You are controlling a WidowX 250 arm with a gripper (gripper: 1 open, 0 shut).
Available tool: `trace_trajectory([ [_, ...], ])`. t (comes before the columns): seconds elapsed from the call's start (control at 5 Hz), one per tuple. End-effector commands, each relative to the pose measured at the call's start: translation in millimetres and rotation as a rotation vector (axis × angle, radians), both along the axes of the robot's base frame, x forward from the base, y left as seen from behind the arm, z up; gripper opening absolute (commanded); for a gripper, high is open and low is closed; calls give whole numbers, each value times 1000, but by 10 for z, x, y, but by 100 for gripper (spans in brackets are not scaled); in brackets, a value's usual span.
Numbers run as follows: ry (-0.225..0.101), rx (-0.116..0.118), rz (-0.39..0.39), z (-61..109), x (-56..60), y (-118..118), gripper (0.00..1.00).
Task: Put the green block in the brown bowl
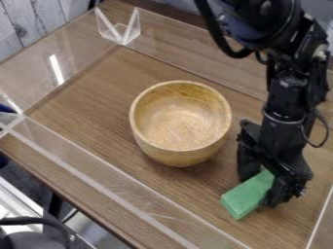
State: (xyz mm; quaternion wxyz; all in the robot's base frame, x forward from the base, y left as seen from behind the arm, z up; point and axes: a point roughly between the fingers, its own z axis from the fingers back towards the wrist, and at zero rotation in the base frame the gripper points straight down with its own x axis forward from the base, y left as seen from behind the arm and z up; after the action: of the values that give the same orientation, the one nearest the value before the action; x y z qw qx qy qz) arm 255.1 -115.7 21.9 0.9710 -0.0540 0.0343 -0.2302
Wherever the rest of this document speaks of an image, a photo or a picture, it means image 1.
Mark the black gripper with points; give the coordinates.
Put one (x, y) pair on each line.
(273, 145)

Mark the green rectangular block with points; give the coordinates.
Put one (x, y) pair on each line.
(245, 197)

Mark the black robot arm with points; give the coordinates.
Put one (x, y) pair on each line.
(274, 30)

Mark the brown wooden bowl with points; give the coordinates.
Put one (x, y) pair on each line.
(179, 119)

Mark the black table leg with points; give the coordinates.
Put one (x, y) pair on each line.
(55, 206)

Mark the clear acrylic enclosure wall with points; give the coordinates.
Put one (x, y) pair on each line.
(71, 85)

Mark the clear acrylic corner bracket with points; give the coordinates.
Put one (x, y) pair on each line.
(119, 33)

